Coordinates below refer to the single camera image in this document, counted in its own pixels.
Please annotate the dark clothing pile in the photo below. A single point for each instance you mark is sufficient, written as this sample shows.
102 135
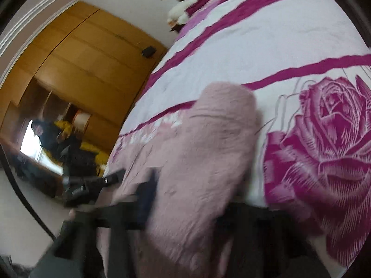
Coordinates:
69 150

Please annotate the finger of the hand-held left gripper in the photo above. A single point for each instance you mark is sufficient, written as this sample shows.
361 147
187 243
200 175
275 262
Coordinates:
114 177

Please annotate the small black bag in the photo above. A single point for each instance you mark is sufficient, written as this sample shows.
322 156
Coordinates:
148 51

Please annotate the yellow cloth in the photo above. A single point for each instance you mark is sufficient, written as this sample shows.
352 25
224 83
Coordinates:
100 156

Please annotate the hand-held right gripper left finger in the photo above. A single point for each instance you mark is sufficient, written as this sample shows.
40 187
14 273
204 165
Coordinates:
147 192

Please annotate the white and orange box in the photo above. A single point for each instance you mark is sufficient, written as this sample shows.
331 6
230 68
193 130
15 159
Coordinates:
81 120

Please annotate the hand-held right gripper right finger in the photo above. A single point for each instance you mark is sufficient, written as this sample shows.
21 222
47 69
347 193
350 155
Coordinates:
260 237

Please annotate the floral striped magenta blanket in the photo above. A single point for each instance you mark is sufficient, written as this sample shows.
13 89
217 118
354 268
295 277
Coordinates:
260 34

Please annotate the pink knitted sweater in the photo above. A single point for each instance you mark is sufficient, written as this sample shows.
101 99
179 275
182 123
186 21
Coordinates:
203 150

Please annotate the wooden wardrobe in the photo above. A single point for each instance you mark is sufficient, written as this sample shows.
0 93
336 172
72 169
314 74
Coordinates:
87 63

